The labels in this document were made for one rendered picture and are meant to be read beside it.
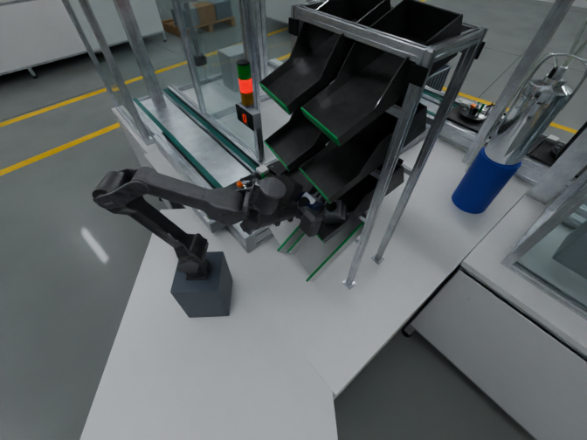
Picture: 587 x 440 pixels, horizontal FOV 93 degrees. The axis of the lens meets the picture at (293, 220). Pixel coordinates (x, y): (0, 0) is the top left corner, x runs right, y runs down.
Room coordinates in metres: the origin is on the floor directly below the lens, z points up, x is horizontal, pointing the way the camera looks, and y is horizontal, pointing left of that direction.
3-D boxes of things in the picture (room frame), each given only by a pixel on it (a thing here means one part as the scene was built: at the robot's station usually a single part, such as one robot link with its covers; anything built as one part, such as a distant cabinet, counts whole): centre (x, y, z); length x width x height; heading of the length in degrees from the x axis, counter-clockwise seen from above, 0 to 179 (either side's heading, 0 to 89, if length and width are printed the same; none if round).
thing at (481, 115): (1.53, -1.04, 1.01); 0.24 x 0.24 x 0.13; 41
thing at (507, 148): (0.94, -0.84, 1.32); 0.14 x 0.14 x 0.38
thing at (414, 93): (0.68, -0.17, 1.26); 0.36 x 0.21 x 0.80; 41
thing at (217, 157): (1.12, 0.33, 0.91); 0.84 x 0.28 x 0.10; 41
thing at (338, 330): (1.16, -0.18, 0.84); 1.50 x 1.41 x 0.03; 41
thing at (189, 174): (0.98, 0.45, 0.91); 0.89 x 0.06 x 0.11; 41
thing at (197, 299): (0.43, 0.29, 0.96); 0.14 x 0.14 x 0.20; 3
